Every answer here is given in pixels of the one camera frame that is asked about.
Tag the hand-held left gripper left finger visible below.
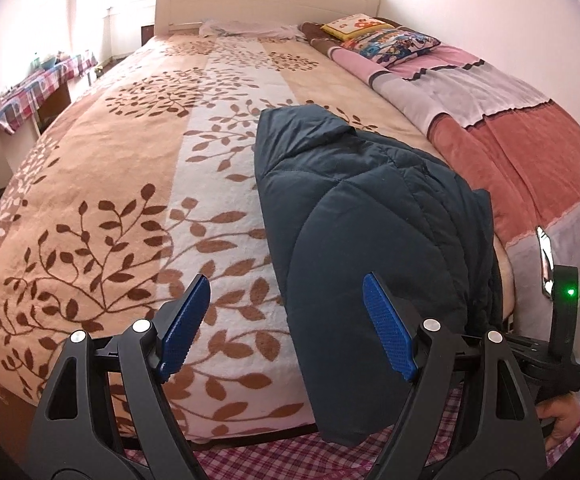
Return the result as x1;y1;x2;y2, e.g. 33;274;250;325
27;274;211;480

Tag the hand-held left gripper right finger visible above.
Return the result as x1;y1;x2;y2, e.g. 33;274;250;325
362;273;548;480

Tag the dark blue puffer jacket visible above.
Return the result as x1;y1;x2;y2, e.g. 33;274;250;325
253;103;504;447

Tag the person's right hand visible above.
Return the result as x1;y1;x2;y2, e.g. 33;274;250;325
536;391;580;454

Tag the person's pink plaid clothing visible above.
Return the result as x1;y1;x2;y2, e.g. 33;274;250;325
124;386;580;480

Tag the pink and red patchwork quilt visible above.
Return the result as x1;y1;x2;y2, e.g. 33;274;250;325
326;44;580;377

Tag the leaf-patterned beige blanket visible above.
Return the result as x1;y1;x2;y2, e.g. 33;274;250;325
0;33;516;444

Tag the plaid tablecloth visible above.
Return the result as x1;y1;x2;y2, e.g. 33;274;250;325
0;52;99;134

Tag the colourful cartoon pillow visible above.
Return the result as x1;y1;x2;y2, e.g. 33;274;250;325
342;28;441;67

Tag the brown plush cloth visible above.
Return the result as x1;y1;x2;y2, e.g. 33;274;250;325
298;21;351;57

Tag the yellow printed pillow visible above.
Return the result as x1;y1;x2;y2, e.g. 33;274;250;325
320;15;394;41

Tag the white crumpled cloth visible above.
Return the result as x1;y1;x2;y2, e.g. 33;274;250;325
198;19;311;42

